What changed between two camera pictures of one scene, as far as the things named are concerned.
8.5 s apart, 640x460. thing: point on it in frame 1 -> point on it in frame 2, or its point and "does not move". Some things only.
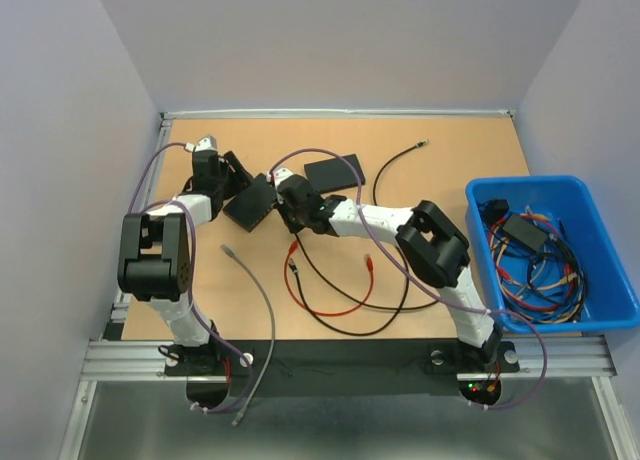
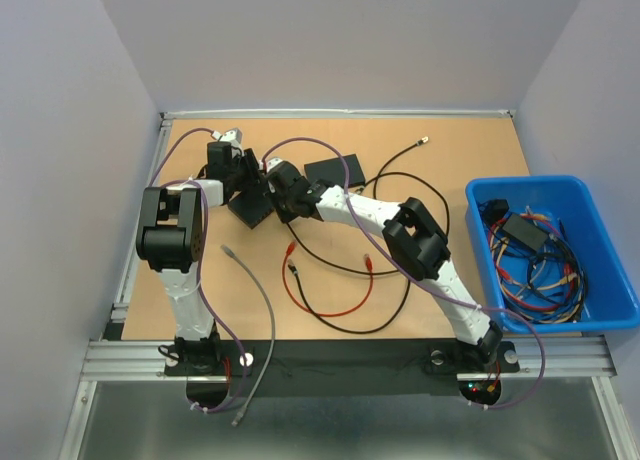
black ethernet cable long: (387, 161) -> (376, 179)
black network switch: (251, 206) does not move
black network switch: (334, 173) does not move
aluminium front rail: (553, 358) does not move
